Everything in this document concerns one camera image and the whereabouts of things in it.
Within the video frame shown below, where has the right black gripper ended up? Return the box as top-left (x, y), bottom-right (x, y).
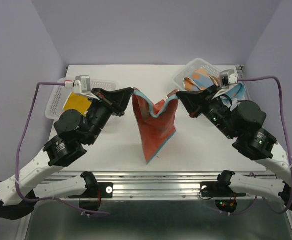
top-left (176, 84), bottom-right (239, 140)

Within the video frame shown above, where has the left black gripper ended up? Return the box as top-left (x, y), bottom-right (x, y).
top-left (84, 87), bottom-right (134, 146)

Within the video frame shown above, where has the yellow and blue towel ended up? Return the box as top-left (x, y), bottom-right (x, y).
top-left (62, 92), bottom-right (92, 116)

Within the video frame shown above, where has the red and brown towel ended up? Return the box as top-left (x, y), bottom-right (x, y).
top-left (132, 88), bottom-right (179, 164)

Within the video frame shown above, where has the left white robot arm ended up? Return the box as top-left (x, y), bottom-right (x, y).
top-left (0, 87), bottom-right (134, 221)

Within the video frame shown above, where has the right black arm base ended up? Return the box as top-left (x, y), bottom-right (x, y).
top-left (198, 182), bottom-right (247, 214)

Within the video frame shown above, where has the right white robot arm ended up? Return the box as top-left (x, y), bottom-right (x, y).
top-left (176, 86), bottom-right (292, 211)

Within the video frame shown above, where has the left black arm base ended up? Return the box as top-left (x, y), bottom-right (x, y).
top-left (78, 182), bottom-right (114, 212)

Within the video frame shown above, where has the orange and blue spotted towel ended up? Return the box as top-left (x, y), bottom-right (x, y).
top-left (183, 68), bottom-right (221, 92)

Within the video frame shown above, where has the right white plastic basket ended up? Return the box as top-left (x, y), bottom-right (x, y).
top-left (173, 58), bottom-right (239, 113)

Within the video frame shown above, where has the white plastic basket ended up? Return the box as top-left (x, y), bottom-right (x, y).
top-left (45, 76), bottom-right (118, 122)
top-left (173, 58), bottom-right (239, 113)

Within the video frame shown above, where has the light blue patterned towel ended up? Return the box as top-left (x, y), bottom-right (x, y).
top-left (220, 83), bottom-right (246, 106)

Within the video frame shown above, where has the left white plastic basket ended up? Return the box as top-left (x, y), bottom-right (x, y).
top-left (45, 76), bottom-right (118, 122)

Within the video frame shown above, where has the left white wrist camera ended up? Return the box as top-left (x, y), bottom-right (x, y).
top-left (64, 75), bottom-right (98, 100)

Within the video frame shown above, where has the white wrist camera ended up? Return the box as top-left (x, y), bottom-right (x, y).
top-left (214, 69), bottom-right (238, 98)
top-left (64, 75), bottom-right (98, 100)

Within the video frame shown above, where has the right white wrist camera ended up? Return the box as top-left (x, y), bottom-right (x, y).
top-left (214, 69), bottom-right (238, 98)

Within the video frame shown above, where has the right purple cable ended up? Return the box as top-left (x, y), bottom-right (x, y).
top-left (220, 76), bottom-right (292, 216)

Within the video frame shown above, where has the purple cable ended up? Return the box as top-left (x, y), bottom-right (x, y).
top-left (220, 76), bottom-right (292, 216)
top-left (15, 81), bottom-right (111, 218)

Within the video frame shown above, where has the aluminium rail frame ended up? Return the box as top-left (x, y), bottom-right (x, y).
top-left (15, 64), bottom-right (292, 240)

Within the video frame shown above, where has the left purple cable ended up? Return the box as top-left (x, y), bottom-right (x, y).
top-left (15, 81), bottom-right (111, 218)

